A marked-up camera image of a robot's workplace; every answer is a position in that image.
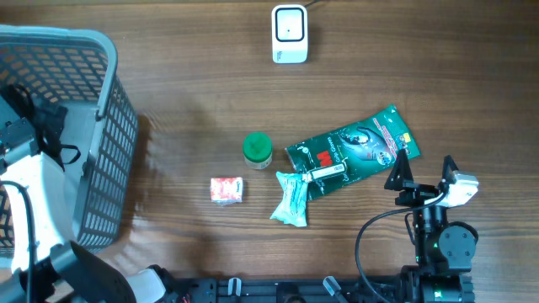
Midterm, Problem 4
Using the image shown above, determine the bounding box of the grey plastic mesh basket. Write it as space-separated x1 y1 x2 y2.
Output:
1 25 138 253

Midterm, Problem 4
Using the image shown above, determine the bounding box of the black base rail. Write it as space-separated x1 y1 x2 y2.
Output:
163 275 476 303

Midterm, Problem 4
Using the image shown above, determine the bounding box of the mint tissue pack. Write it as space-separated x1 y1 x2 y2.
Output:
270 172 308 227

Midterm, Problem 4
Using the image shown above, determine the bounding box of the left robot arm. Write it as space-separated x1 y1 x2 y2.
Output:
1 85 167 302

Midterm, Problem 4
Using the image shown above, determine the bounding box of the black right camera cable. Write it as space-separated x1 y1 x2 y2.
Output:
354 191 448 303

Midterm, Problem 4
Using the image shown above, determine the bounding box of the green 3M gloves packet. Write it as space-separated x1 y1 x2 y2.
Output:
286 104 420 200

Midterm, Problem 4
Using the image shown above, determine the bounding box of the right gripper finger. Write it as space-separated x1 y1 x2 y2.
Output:
384 149 414 190
440 155 458 185

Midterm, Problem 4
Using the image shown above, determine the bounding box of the chicken seasoning jar green lid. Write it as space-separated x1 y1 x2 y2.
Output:
243 132 273 170

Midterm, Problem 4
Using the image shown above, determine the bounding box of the long red sachet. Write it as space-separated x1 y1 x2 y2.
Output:
302 162 347 183

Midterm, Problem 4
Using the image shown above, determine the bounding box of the red tissue box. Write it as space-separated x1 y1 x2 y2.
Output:
210 177 243 205

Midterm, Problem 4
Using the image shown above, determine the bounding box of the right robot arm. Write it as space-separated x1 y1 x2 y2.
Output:
384 150 479 303

